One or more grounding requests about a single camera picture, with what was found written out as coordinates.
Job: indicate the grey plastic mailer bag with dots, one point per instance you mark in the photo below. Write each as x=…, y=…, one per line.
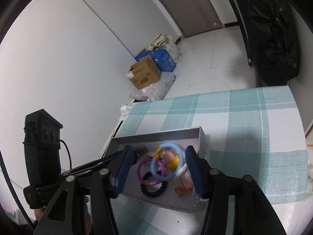
x=155, y=91

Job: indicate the silver phone box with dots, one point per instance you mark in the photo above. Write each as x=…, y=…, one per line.
x=160, y=175

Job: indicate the clear plastic bag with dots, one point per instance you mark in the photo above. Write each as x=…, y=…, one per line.
x=125, y=110

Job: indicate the blue cardboard box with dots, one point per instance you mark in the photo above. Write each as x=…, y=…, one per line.
x=162, y=59

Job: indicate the teal plaid tablecloth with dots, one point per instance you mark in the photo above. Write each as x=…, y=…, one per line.
x=251, y=131

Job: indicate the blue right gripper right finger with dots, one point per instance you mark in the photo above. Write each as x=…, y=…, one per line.
x=200, y=172

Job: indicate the black backpack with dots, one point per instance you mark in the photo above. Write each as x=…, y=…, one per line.
x=276, y=49

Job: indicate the grey door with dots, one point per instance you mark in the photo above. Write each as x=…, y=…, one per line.
x=193, y=16

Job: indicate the pink pig figurine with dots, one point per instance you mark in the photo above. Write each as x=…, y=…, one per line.
x=171, y=160

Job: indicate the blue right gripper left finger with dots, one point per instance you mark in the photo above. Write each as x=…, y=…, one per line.
x=122, y=167

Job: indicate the person's left hand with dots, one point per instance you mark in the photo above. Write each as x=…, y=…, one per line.
x=59, y=215

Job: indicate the red white flower charm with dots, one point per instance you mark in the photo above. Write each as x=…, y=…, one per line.
x=181, y=171

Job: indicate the brown cardboard box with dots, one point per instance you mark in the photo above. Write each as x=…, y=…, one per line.
x=144, y=73

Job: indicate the beige tote bag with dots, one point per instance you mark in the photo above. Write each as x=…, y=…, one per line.
x=163, y=41

